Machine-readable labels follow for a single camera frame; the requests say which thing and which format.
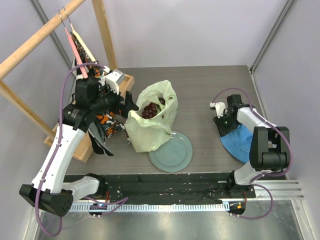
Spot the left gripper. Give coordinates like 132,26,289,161
90,81,139,118

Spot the pale green plastic bag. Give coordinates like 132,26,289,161
124,80,178,153

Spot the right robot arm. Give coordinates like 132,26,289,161
209,94,291,198

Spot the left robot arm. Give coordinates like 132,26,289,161
19,76,139,217

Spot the fake purple grape bunch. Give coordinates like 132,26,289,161
142,102,161,119

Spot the fake dark plum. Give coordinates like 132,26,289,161
158,97,166,105

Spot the orange camouflage patterned cloth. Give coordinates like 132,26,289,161
93,66,131,144

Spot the blue cloth hat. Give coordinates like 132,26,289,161
220,125,253,164

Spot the black white patterned garment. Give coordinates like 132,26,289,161
70,31,113,156

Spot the grey-blue round plate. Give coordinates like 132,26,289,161
148,131,193,173

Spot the cream clothes hanger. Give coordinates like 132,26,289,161
63,7,97,62

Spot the pink clothes hanger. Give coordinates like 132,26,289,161
59,13,88,79

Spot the wooden clothes rack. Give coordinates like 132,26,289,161
0,0,135,164

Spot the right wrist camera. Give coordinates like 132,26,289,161
209,102,227,119

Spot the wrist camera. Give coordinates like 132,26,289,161
105,69,125,95
209,102,227,119

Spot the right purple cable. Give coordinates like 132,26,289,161
212,87,294,221

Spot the purple cable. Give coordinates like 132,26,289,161
212,87,294,221
34,63,106,237

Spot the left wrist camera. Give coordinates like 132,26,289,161
105,69,125,95

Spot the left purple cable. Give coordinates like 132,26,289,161
34,63,106,237

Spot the white cable duct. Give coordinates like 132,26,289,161
69,201,230,213

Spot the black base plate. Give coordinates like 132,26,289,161
63,172,257,205

